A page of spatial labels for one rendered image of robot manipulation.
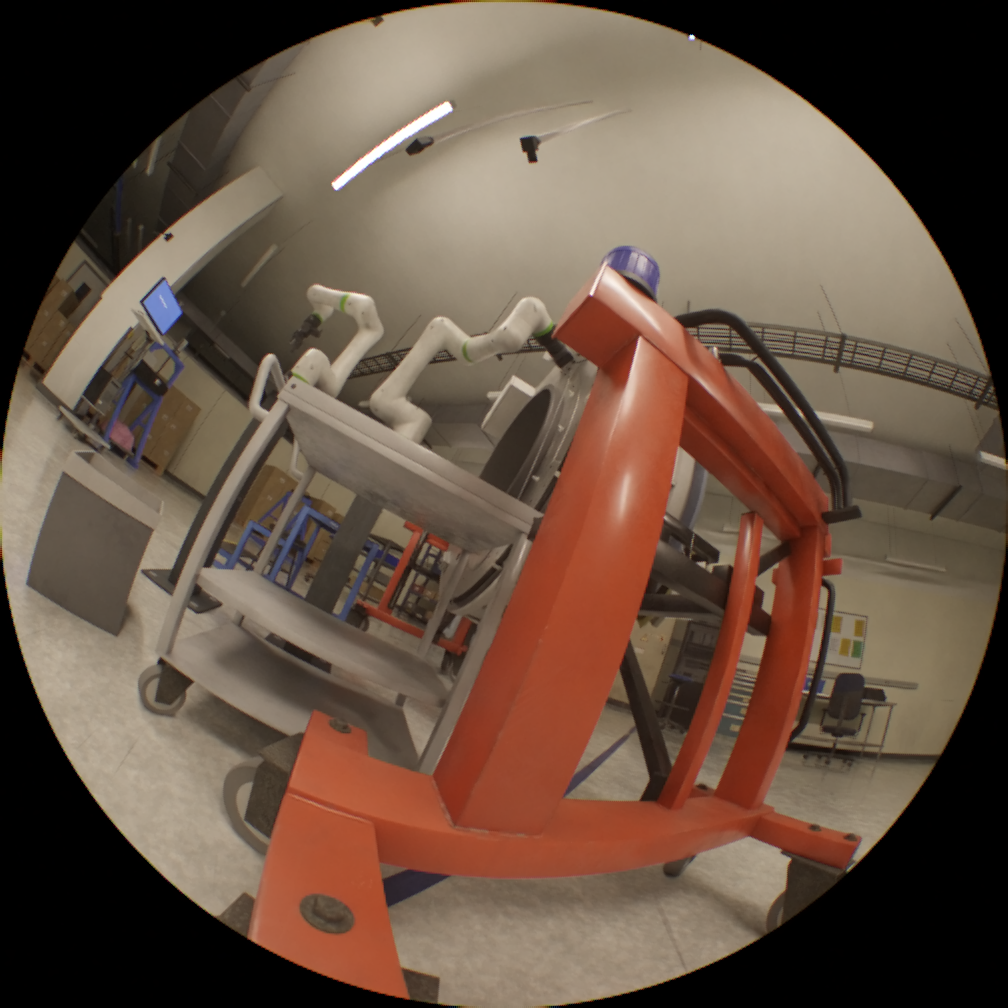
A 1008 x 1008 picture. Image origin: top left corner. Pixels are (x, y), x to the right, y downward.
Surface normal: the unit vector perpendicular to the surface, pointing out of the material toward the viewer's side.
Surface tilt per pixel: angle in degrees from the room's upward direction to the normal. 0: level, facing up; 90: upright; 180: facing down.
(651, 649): 90
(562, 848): 90
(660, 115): 180
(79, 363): 90
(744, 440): 180
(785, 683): 90
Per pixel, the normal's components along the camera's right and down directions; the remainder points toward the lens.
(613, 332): -0.38, 0.86
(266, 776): 0.03, -0.35
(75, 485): 0.80, 0.12
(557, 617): 0.36, -0.19
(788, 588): -0.85, -0.47
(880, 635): -0.43, -0.48
